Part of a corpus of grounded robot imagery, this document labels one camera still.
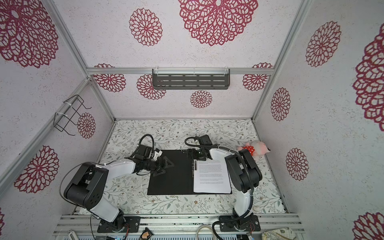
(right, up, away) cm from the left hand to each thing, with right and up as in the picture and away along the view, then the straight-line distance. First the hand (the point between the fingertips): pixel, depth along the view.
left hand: (169, 169), depth 88 cm
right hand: (+12, +8, +7) cm, 16 cm away
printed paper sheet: (+25, -5, +3) cm, 26 cm away
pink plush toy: (+55, +12, +9) cm, 57 cm away
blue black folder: (+5, -6, 0) cm, 7 cm away
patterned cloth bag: (+56, -25, -20) cm, 64 cm away
